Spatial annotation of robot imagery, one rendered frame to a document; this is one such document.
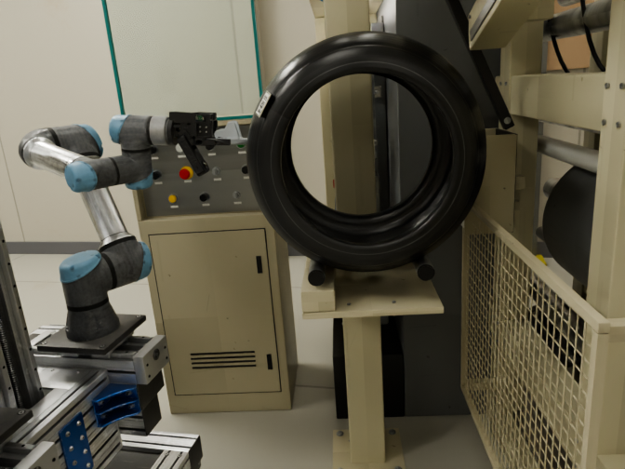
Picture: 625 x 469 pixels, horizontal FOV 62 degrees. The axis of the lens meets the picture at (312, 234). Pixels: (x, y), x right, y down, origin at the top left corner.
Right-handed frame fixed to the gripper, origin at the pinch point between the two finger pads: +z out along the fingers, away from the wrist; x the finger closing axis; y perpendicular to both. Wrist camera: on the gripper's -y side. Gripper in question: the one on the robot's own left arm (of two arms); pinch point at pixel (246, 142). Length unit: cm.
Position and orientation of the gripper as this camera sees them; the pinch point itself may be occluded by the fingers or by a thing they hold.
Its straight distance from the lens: 138.7
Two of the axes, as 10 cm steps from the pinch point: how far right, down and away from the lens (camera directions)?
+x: 0.5, -2.7, 9.6
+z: 10.0, 0.5, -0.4
